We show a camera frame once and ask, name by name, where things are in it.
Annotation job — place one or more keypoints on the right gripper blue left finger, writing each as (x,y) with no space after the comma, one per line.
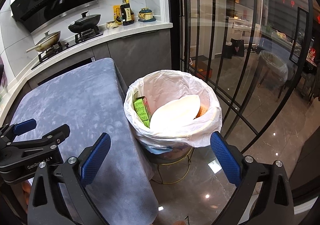
(93,158)

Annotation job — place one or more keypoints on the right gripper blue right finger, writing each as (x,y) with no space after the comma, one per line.
(227,158)

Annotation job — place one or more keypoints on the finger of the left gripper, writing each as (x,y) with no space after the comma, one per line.
(54,137)
(10,132)

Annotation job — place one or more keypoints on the red instant noodle cup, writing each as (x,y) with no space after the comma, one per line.
(176,113)

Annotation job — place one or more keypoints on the green carton box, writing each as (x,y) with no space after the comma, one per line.
(142,109)

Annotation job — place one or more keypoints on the trash bin with white bag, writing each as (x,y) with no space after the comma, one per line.
(161,87)

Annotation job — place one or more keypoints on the person's left hand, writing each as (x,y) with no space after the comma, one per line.
(26,188)

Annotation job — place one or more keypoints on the purple hanging towel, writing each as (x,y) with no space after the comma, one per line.
(4,81)

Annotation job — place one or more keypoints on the blue plush table cloth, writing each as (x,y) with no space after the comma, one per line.
(90,99)

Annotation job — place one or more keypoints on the beige wok with lid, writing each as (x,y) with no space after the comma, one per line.
(48,41)

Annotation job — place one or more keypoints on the black gas stove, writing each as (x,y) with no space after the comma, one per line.
(62,46)

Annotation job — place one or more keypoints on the black wok with lid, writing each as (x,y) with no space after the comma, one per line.
(85,23)

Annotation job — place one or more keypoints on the yellow food package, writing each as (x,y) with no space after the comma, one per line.
(117,14)

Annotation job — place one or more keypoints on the dark soy sauce bottle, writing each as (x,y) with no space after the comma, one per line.
(127,15)

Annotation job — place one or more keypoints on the blue yellow spice jar set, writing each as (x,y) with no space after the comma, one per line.
(146,15)

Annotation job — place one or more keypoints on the gold wire bin stand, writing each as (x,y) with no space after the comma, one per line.
(171,167)

